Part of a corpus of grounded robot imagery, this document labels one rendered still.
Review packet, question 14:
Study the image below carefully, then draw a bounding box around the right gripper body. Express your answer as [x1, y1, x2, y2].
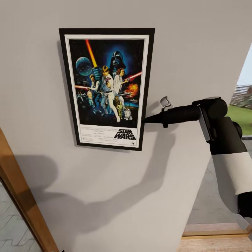
[162, 106, 186, 128]

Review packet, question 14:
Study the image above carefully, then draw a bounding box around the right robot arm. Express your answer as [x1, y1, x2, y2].
[142, 96, 252, 226]

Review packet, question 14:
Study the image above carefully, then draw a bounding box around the poster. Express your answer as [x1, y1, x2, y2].
[59, 28, 155, 151]

